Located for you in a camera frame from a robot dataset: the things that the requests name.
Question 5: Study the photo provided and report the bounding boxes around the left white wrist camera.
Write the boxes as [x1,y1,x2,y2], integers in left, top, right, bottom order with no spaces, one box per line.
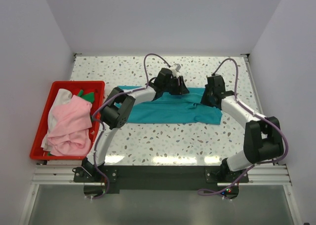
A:
[170,64,181,77]

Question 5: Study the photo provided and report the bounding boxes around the green and red garment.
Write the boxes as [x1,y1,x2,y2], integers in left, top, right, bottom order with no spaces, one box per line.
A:
[74,89,95,104]

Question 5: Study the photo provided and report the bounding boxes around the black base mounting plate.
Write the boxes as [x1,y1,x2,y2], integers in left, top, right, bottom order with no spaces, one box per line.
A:
[72,165,242,195]

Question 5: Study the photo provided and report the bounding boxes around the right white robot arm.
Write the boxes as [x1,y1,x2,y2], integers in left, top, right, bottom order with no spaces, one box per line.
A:
[201,74,288,182]

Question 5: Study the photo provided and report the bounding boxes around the aluminium frame rail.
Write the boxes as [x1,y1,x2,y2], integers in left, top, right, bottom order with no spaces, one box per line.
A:
[31,165,292,186]

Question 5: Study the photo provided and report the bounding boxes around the white t shirt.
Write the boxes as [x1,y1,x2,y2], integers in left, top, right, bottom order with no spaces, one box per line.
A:
[41,88,72,151]

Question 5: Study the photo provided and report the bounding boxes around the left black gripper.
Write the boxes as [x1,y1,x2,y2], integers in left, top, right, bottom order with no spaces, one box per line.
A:
[163,76,189,96]

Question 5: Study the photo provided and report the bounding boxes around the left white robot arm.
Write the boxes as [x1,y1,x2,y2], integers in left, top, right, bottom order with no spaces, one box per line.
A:
[81,64,189,182]

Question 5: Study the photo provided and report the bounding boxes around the pink t shirt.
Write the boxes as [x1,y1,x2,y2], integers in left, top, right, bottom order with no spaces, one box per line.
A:
[47,96,92,156]

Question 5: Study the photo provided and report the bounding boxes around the teal t shirt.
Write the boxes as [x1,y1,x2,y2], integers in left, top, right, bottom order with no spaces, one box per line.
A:
[120,86,222,125]

